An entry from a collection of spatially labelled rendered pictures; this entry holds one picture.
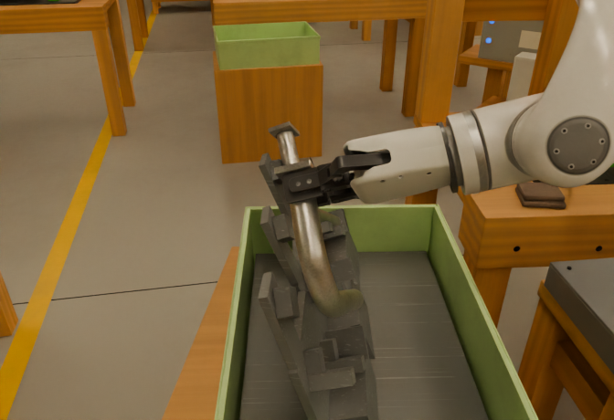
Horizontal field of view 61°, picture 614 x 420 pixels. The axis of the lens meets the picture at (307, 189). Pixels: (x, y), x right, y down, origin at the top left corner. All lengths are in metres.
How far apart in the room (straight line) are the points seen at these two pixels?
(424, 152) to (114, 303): 2.06
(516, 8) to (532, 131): 1.40
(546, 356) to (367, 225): 0.46
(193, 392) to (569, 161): 0.74
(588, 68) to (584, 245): 0.97
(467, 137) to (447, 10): 1.18
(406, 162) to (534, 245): 0.87
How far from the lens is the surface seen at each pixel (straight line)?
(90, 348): 2.28
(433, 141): 0.52
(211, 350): 1.05
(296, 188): 0.54
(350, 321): 0.90
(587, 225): 1.38
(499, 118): 0.54
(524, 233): 1.32
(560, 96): 0.47
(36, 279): 2.72
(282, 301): 0.61
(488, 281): 1.38
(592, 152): 0.47
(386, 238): 1.17
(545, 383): 1.31
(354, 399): 0.80
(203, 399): 0.98
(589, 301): 1.08
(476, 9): 1.81
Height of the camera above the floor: 1.55
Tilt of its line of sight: 30 degrees down
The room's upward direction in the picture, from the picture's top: straight up
